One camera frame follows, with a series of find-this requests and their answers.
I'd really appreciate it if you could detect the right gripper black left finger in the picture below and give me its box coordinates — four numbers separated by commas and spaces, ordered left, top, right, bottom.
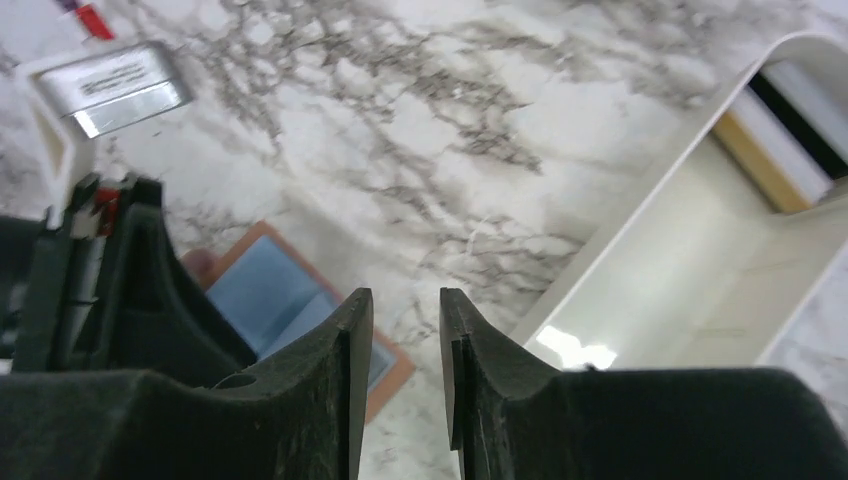
1, 288, 373, 479

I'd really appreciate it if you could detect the brown leather card holder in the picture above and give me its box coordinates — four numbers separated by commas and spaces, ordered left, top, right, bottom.
180, 220, 417, 425

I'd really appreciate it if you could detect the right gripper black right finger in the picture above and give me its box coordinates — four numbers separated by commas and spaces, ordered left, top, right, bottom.
440, 288, 847, 479

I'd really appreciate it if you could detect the cards stack in tray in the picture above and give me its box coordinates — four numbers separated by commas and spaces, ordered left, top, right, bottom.
712, 59, 847, 214

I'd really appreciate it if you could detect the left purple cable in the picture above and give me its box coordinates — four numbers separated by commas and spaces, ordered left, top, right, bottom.
56, 0, 115, 42

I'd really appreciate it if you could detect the long white oval tray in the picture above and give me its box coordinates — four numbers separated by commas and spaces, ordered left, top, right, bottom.
511, 32, 847, 369

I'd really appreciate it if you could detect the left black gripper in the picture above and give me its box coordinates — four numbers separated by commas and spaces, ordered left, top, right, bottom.
1, 174, 257, 387

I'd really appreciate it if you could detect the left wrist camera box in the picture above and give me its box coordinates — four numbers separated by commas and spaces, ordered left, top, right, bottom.
15, 41, 194, 218

